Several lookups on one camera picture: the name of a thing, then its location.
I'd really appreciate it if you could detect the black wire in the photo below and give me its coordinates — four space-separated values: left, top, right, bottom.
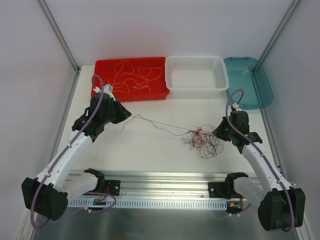
119 114 198 137

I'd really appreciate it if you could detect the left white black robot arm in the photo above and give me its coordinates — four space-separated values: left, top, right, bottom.
21 93 132 221

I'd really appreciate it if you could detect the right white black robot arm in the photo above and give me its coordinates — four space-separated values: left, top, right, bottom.
208 110 306 232

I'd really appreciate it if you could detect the teal transparent plastic tray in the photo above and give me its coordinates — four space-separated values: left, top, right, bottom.
224 57 274 110

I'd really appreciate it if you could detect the red plastic tray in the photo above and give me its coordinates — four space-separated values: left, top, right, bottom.
94 56 170 102

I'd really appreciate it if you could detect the white perforated plastic basket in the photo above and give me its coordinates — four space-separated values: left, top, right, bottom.
164 55 229 99

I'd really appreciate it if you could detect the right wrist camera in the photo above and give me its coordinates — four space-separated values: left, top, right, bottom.
230 102 242 112

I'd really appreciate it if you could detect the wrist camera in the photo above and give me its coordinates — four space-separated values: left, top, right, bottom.
93 84 116 100
230 102 242 112

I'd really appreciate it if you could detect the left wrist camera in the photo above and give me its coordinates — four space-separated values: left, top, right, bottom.
93 84 116 100

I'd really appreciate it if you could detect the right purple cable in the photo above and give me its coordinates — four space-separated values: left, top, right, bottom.
225 89 300 230

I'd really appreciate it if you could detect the purple cable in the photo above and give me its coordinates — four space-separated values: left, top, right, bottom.
29 74 117 230
225 89 300 230

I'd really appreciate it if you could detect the white slotted cable duct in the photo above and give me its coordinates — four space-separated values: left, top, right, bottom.
68 197 227 211

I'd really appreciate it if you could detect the aluminium extrusion rail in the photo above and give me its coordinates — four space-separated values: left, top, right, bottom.
66 171 263 201

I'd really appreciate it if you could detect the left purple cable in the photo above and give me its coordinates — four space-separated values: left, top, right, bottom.
29 74 117 230

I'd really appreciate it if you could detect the left aluminium frame post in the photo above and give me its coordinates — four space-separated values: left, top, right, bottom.
36 0 81 73

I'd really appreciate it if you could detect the aluminium frame post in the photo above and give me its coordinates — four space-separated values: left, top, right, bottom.
259 0 302 64
36 0 81 73

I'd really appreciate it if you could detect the right aluminium frame post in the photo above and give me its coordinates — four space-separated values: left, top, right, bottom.
259 0 302 64

